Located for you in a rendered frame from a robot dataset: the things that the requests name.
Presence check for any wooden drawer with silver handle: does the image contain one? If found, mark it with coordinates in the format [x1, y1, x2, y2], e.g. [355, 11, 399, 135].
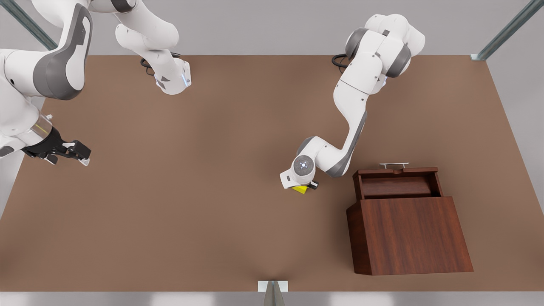
[352, 162, 444, 201]

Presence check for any silver frame post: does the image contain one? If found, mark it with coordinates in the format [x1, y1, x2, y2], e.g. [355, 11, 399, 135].
[258, 280, 289, 306]
[0, 0, 58, 51]
[470, 0, 544, 61]

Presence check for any dark wooden cabinet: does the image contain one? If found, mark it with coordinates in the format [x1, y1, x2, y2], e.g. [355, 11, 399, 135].
[346, 196, 474, 276]

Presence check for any black cable loop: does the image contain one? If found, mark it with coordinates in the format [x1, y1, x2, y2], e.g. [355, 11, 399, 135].
[140, 52, 183, 77]
[331, 54, 352, 74]

